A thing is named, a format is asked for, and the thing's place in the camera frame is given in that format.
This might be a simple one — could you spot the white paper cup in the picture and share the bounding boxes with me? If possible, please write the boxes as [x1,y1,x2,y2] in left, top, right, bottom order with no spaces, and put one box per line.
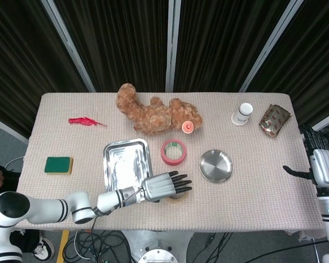
[231,102,254,127]

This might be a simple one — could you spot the green yellow sponge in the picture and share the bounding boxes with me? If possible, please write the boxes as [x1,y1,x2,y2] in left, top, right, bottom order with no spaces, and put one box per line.
[44,156,73,175]

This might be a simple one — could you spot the round steel plate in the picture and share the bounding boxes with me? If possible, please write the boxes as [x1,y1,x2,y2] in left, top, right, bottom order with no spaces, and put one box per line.
[199,149,234,183]

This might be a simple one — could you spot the white floor cable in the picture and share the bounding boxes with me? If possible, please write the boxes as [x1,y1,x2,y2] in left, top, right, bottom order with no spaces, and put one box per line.
[4,155,26,173]

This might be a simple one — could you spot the black white sneaker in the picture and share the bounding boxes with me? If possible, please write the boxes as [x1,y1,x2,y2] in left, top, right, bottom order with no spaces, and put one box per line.
[32,237,55,261]

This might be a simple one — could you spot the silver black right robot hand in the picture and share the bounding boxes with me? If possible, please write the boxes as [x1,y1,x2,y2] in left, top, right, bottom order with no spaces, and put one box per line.
[282,125,329,190]

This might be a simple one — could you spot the yellow transparent tape roll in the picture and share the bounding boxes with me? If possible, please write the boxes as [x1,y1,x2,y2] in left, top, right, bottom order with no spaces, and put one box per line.
[166,191,189,204]

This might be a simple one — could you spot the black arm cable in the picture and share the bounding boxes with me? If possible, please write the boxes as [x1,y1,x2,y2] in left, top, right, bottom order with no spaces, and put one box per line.
[90,188,143,247]

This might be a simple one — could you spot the red tape roll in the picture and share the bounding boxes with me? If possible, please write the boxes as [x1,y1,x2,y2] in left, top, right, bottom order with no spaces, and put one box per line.
[161,139,187,166]

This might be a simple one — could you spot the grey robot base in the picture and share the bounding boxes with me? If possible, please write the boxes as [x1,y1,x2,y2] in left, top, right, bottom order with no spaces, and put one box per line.
[120,229,196,263]

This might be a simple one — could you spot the black pleated curtain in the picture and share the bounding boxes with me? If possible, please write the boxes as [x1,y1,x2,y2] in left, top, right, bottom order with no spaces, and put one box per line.
[249,0,329,127]
[53,0,171,93]
[0,0,89,139]
[174,0,294,93]

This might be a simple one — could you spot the beige woven tablecloth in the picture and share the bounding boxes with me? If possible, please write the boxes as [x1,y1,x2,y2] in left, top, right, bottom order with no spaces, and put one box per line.
[15,92,328,239]

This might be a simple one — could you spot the rectangular steel tray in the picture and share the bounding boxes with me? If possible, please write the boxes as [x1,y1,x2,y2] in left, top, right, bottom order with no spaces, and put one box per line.
[103,138,154,194]

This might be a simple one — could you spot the brown snack packet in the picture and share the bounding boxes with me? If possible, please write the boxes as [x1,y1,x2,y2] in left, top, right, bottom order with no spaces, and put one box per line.
[258,104,293,139]

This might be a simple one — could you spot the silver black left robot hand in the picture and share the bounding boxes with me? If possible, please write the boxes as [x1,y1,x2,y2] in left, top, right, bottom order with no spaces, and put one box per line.
[139,171,192,203]

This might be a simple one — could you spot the red feather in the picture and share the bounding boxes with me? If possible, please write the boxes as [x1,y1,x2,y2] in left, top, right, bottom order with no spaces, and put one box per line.
[68,117,107,128]

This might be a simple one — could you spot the white frame post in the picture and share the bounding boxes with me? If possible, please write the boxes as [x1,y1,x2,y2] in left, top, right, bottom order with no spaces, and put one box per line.
[239,0,308,93]
[166,0,181,93]
[41,0,96,93]

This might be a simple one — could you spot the black floor cable bundle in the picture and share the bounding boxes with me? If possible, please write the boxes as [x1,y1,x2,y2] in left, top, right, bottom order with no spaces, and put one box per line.
[63,230,134,263]

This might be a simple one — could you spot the brown teddy bear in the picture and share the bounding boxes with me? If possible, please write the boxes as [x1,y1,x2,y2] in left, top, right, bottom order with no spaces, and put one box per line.
[116,83,203,135]

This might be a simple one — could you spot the round pink bear tag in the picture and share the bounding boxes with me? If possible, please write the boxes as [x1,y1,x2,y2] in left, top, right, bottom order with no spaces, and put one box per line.
[181,121,195,134]

